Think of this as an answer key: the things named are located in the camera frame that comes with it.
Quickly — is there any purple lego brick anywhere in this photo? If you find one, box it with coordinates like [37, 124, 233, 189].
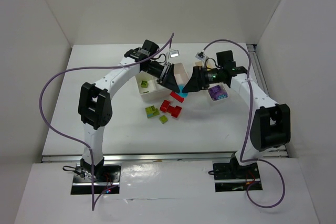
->
[208, 85, 222, 101]

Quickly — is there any green and teal lego stack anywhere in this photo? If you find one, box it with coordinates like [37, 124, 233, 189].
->
[145, 105, 160, 119]

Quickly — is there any red rounded lego brick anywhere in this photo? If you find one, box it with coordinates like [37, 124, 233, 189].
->
[170, 91, 185, 103]

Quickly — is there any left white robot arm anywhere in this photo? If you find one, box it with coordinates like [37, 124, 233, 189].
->
[78, 40, 180, 178]

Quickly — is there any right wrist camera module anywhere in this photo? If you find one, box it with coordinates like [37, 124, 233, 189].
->
[196, 51, 205, 61]

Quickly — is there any purple flower lego piece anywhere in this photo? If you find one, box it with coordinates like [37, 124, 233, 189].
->
[215, 90, 228, 100]

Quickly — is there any wide white divided tray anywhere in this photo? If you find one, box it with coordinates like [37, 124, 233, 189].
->
[135, 62, 190, 103]

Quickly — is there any purple cable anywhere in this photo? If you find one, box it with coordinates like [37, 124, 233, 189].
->
[39, 33, 175, 211]
[202, 39, 286, 209]

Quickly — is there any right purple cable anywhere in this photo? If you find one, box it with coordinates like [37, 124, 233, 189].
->
[202, 39, 286, 209]

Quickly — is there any small green square lego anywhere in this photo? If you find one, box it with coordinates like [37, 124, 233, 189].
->
[159, 115, 168, 124]

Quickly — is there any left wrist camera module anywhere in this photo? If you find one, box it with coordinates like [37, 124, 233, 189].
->
[169, 50, 180, 58]

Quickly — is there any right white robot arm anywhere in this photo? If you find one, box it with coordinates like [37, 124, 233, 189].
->
[182, 50, 291, 170]

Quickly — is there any teal rounded lego brick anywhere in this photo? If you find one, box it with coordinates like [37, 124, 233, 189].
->
[177, 84, 188, 98]

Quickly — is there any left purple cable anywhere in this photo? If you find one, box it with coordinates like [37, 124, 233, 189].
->
[39, 33, 175, 211]

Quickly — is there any narrow white divided tray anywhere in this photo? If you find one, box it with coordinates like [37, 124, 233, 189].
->
[194, 61, 229, 105]

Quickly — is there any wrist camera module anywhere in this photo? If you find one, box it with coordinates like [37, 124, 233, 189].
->
[169, 50, 180, 58]
[196, 51, 205, 61]

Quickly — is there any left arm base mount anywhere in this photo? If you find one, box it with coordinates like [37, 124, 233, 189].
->
[62, 165, 121, 195]

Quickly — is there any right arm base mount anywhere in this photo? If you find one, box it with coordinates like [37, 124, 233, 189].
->
[208, 163, 263, 193]

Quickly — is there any red lego cluster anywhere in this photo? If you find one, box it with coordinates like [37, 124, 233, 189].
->
[159, 100, 182, 118]

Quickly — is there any aluminium rail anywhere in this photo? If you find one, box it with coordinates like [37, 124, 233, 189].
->
[40, 151, 289, 163]

